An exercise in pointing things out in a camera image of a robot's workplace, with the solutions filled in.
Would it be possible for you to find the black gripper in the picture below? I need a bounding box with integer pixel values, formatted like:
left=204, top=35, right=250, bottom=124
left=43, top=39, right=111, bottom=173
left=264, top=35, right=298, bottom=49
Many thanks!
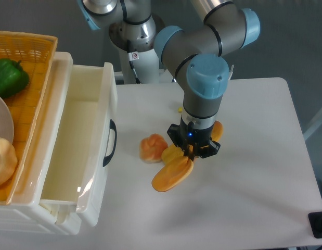
left=167, top=119, right=221, bottom=160

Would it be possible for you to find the long orange baguette bread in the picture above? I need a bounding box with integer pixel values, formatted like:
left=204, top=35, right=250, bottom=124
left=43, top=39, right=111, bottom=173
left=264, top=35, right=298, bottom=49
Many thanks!
left=151, top=121, right=224, bottom=192

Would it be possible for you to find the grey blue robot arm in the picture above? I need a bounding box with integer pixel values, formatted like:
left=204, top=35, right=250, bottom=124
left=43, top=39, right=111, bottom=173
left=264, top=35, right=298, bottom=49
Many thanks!
left=78, top=1, right=261, bottom=159

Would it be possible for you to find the round bread roll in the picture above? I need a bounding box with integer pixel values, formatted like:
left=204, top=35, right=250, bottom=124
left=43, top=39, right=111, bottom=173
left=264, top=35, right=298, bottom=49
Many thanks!
left=139, top=133, right=168, bottom=163

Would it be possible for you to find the upper white drawer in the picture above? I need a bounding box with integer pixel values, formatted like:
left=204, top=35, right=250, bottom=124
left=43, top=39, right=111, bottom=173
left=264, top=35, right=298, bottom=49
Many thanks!
left=41, top=62, right=118, bottom=227

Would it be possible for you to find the white drawer cabinet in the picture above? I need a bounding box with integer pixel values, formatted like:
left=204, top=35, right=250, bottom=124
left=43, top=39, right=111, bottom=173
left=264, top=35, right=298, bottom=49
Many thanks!
left=0, top=52, right=81, bottom=235

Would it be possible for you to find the yellow bell pepper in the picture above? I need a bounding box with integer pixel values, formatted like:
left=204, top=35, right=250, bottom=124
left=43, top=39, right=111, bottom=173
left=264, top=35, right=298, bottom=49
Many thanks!
left=161, top=144, right=184, bottom=165

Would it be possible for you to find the black device at edge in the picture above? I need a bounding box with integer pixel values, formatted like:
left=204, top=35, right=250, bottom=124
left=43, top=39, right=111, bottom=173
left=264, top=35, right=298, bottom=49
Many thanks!
left=308, top=211, right=322, bottom=239

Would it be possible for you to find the orange woven basket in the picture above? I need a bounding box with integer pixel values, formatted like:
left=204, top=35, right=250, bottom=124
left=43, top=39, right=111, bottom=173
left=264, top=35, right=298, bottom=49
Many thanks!
left=0, top=31, right=58, bottom=205

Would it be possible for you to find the beige plate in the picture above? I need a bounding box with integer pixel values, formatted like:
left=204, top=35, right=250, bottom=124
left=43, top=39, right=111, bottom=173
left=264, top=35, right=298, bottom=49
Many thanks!
left=0, top=97, right=14, bottom=143

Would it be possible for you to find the green bell pepper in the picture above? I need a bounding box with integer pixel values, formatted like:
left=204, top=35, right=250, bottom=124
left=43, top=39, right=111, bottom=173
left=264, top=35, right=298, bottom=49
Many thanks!
left=0, top=58, right=29, bottom=99

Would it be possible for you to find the black drawer handle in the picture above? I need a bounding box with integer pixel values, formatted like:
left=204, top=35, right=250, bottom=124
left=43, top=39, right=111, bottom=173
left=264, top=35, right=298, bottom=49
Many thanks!
left=102, top=119, right=118, bottom=167

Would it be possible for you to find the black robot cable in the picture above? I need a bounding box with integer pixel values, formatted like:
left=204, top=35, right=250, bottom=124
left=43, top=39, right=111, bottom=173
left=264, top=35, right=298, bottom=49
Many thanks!
left=126, top=39, right=141, bottom=84

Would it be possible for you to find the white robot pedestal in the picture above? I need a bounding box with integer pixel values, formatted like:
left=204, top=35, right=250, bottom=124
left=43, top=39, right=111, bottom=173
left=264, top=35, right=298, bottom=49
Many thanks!
left=109, top=14, right=165, bottom=84

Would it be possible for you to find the ring doughnut bread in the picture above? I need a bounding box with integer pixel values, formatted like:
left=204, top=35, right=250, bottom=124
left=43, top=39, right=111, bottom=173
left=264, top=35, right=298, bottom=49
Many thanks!
left=0, top=137, right=18, bottom=185

